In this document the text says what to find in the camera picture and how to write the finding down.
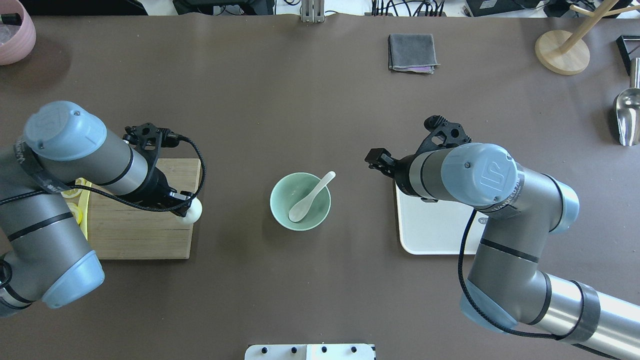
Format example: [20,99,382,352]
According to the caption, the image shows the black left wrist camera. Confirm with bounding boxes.
[122,122,181,151]

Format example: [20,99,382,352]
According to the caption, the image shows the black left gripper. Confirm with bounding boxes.
[145,150,197,218]

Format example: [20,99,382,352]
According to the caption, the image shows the bamboo cutting board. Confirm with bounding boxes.
[82,158,202,260]

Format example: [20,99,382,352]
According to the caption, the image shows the white camera pole base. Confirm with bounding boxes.
[244,342,377,360]

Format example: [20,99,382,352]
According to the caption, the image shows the light green bowl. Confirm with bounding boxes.
[269,172,332,232]

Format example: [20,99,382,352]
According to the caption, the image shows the lemon slice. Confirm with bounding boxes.
[61,177,86,199]

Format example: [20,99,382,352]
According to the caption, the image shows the metal scoop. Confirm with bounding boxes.
[615,57,640,147]

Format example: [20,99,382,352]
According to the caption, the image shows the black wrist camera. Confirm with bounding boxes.
[122,122,181,151]
[414,115,473,155]

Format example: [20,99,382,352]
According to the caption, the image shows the pink bowl with ice cubes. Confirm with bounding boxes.
[0,0,37,66]

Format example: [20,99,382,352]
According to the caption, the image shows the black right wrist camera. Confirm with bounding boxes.
[414,115,473,155]

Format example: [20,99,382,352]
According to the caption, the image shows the white ceramic spoon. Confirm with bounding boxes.
[288,171,336,223]

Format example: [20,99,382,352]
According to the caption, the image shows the white steamed bun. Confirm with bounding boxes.
[179,197,202,225]

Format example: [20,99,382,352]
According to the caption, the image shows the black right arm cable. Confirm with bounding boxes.
[459,209,621,360]

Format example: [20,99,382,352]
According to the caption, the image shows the wooden stand with round base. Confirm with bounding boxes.
[534,0,640,76]

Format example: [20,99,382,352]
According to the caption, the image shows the grey folded cloth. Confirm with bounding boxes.
[387,33,440,75]

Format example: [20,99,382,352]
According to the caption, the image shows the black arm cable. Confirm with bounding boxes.
[0,134,207,213]
[459,209,621,360]

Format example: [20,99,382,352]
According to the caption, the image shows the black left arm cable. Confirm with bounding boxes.
[0,134,207,213]

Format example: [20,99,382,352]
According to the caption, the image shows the stacked lemon slices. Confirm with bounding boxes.
[66,202,83,226]

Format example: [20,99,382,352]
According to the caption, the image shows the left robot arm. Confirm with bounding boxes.
[0,100,202,318]

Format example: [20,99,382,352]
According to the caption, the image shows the aluminium frame post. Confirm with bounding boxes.
[300,0,325,23]

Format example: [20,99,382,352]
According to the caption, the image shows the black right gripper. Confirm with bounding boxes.
[365,148,417,198]

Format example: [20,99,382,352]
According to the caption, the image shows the yellow plastic knife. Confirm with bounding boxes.
[77,188,91,240]

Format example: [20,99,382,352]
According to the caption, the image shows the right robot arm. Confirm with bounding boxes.
[365,143,640,360]

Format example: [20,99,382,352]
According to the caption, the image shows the cream plastic tray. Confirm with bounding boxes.
[394,186,473,256]

